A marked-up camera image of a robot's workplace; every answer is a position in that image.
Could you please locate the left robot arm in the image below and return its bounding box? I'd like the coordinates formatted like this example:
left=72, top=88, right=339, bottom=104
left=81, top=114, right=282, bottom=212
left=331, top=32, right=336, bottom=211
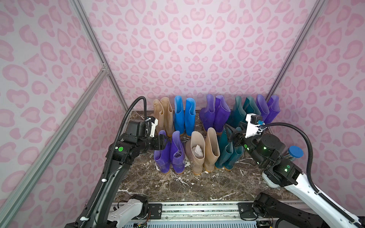
left=65, top=134, right=168, bottom=228

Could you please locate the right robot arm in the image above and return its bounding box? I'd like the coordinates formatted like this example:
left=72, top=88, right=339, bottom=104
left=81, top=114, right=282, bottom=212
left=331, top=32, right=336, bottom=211
left=225, top=122, right=365, bottom=228

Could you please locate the aluminium diagonal beam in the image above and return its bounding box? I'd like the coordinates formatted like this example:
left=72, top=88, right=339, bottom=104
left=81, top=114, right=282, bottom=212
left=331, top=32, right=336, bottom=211
left=1, top=69, right=108, bottom=227

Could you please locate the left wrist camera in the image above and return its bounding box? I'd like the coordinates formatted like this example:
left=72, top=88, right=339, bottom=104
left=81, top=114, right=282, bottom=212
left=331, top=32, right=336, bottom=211
left=125, top=116, right=159, bottom=140

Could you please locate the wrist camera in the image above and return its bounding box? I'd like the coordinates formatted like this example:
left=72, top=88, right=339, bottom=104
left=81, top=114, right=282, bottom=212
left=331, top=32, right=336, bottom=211
left=245, top=114, right=265, bottom=138
left=125, top=116, right=159, bottom=140

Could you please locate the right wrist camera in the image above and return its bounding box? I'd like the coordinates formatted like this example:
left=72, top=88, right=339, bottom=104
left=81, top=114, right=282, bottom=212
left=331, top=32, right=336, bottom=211
left=245, top=114, right=265, bottom=138

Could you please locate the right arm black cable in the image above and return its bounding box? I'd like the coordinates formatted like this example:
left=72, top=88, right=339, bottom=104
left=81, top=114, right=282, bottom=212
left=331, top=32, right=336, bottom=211
left=260, top=122, right=365, bottom=228

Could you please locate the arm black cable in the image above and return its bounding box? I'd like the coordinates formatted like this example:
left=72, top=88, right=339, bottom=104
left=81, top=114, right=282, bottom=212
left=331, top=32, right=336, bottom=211
left=260, top=122, right=365, bottom=228
left=76, top=96, right=147, bottom=228

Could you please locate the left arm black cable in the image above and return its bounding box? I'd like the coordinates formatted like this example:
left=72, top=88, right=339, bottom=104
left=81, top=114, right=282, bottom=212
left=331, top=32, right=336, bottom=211
left=76, top=96, right=147, bottom=228

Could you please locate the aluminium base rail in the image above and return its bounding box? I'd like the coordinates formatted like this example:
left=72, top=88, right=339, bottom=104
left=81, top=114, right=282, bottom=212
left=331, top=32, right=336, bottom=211
left=108, top=200, right=327, bottom=228

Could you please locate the aluminium corner post right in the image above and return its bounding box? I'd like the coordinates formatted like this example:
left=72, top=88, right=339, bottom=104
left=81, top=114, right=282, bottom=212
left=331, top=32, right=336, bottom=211
left=266, top=0, right=328, bottom=102

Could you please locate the aluminium corner post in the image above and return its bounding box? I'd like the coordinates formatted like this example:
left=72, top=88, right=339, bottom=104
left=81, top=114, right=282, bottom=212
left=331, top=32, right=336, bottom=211
left=266, top=0, right=328, bottom=102
left=69, top=0, right=128, bottom=111

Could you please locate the aluminium corner post left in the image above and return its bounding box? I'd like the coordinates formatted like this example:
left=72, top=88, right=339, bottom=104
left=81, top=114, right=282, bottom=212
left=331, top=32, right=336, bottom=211
left=69, top=0, right=128, bottom=111

